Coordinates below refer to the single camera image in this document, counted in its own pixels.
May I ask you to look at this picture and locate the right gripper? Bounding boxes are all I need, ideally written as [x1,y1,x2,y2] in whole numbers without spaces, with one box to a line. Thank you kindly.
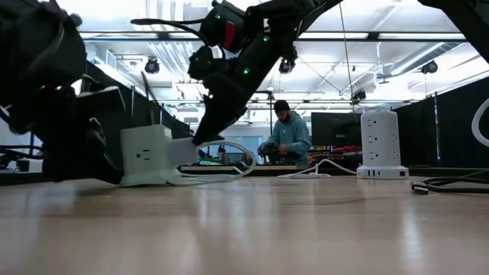
[191,36,299,147]

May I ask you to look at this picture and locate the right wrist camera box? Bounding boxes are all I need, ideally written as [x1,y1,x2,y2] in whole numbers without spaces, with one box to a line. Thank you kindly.
[186,0,250,82]

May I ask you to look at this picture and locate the white tower strip cord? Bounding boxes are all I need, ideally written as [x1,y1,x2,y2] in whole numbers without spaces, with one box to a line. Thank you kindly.
[277,157,358,180]

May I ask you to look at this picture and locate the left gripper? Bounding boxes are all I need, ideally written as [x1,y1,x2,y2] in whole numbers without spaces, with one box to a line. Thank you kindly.
[0,82,127,186]

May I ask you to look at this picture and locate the lavender USB cable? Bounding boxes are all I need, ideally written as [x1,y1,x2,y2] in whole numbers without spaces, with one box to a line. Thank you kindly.
[167,137,257,187]

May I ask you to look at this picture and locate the black curtain white logo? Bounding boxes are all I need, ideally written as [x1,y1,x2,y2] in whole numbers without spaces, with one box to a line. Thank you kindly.
[392,76,489,170]

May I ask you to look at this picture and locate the black ceiling spotlight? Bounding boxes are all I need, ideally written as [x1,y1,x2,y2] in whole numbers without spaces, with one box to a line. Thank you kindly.
[143,55,161,76]
[420,60,439,75]
[277,57,296,76]

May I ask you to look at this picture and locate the black aluminium table frame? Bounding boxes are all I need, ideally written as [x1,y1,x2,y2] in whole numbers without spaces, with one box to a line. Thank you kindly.
[0,165,489,186]

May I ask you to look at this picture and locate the black curtain partition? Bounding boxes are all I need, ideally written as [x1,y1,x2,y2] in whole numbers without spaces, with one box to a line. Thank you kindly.
[82,60,192,171]

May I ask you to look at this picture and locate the mint green power cube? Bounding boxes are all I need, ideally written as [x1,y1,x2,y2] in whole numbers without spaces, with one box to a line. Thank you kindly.
[119,124,183,188]

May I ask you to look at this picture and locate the white tower power strip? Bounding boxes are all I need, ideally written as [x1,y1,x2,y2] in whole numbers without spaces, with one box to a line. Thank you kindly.
[356,109,410,180]

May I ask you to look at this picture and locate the black overhead rig beam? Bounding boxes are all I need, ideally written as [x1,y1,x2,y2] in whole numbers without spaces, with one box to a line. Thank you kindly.
[78,30,469,42]

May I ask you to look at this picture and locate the black USB cable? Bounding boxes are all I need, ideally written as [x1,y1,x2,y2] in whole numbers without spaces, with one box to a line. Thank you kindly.
[410,169,489,196]

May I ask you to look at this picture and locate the black monitor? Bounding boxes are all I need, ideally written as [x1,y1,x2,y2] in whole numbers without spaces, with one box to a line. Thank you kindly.
[310,112,362,148]

